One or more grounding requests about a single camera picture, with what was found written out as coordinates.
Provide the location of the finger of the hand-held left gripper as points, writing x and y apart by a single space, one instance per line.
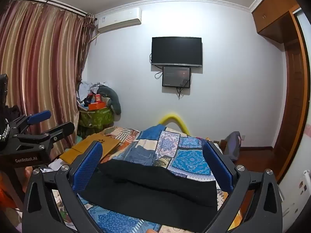
60 129
38 117

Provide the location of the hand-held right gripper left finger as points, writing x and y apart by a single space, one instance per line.
87 167

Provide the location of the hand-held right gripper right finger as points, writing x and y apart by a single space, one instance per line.
217 167

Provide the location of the black pants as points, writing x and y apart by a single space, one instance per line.
145 194

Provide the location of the wooden lap table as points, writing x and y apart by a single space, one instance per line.
80 148

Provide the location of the grey backpack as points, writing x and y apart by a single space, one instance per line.
232 145

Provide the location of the patchwork printed blanket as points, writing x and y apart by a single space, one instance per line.
189 162

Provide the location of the green patterned storage box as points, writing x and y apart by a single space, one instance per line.
97 119

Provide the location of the orange box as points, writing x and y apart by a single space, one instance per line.
96 106

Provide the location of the crumpled white cloth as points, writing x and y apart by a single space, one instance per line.
86 88

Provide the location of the small red box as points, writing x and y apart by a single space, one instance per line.
98 98

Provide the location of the striped red beige curtain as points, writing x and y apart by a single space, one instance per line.
43 65

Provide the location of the blue denim jeans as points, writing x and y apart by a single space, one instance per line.
143 156

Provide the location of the grey plush toy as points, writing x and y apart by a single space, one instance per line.
113 97

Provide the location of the yellow foam tube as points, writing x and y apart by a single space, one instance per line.
175 117

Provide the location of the wooden wardrobe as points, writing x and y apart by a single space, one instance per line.
291 102

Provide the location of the white air conditioner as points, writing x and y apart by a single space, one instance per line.
119 19

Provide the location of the wooden overhead cabinet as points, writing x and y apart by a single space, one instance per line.
272 9

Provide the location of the small black wall monitor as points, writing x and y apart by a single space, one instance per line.
176 76

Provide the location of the curtain rail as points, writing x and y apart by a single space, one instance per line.
53 4

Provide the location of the black wall television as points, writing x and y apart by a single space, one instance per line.
176 51

